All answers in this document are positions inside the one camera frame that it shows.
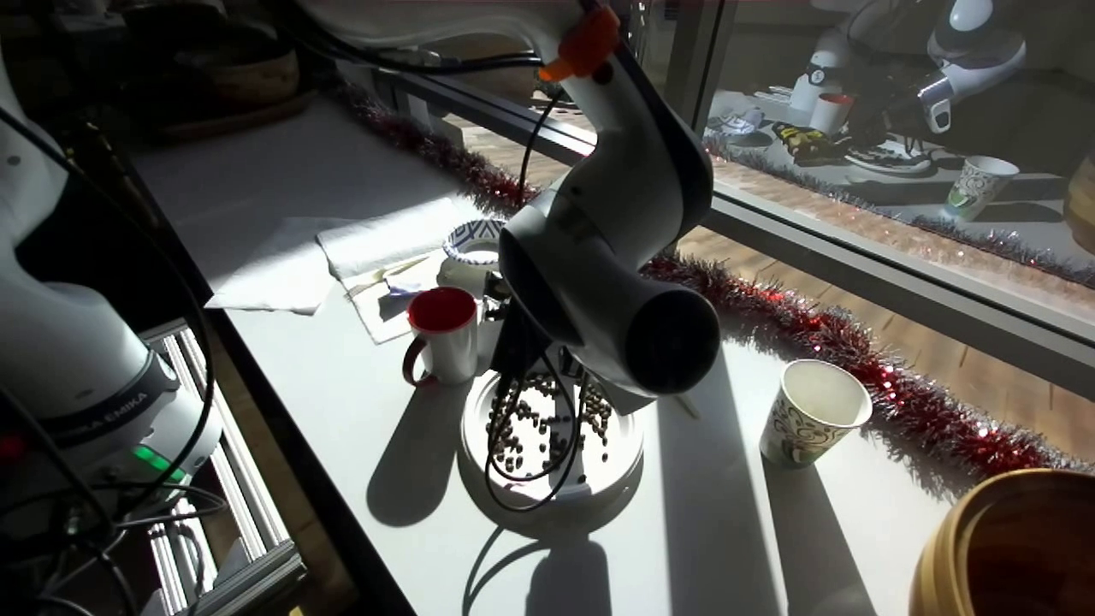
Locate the red tinsel garland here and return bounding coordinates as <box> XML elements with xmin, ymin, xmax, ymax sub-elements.
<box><xmin>335</xmin><ymin>85</ymin><xmax>1070</xmax><ymax>479</ymax></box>

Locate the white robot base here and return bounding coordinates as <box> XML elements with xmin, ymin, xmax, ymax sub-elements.
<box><xmin>0</xmin><ymin>69</ymin><xmax>223</xmax><ymax>483</ymax></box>

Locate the yellow wooden bowl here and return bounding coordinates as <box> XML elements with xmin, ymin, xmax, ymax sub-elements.
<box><xmin>912</xmin><ymin>468</ymin><xmax>1095</xmax><ymax>616</ymax></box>

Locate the patterned paper cup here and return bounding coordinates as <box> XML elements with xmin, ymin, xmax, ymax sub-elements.
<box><xmin>761</xmin><ymin>358</ymin><xmax>873</xmax><ymax>468</ymax></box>

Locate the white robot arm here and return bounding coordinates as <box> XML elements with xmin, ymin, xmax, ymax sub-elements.
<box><xmin>290</xmin><ymin>0</ymin><xmax>719</xmax><ymax>393</ymax></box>

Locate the white paper towel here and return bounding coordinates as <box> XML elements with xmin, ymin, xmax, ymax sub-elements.
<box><xmin>204</xmin><ymin>211</ymin><xmax>460</xmax><ymax>344</ymax></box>

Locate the dark window frame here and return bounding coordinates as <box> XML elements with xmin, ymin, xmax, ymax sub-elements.
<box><xmin>345</xmin><ymin>41</ymin><xmax>1095</xmax><ymax>393</ymax></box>

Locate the blue patterned bowl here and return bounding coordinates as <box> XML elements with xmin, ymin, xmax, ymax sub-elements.
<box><xmin>442</xmin><ymin>218</ymin><xmax>504</xmax><ymax>292</ymax></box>

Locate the aluminium frame rail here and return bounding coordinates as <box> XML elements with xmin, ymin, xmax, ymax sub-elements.
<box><xmin>144</xmin><ymin>328</ymin><xmax>307</xmax><ymax>616</ymax></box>

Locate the wicker basket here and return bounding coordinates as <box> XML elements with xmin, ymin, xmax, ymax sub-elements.
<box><xmin>120</xmin><ymin>0</ymin><xmax>310</xmax><ymax>140</ymax></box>

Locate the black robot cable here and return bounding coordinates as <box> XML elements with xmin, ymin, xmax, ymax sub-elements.
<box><xmin>460</xmin><ymin>88</ymin><xmax>596</xmax><ymax>616</ymax></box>

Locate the white plate with beans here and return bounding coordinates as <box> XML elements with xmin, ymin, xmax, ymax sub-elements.
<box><xmin>460</xmin><ymin>369</ymin><xmax>643</xmax><ymax>515</ymax></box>

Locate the red and white mug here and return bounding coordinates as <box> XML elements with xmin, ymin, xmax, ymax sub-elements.
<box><xmin>401</xmin><ymin>287</ymin><xmax>480</xmax><ymax>387</ymax></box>

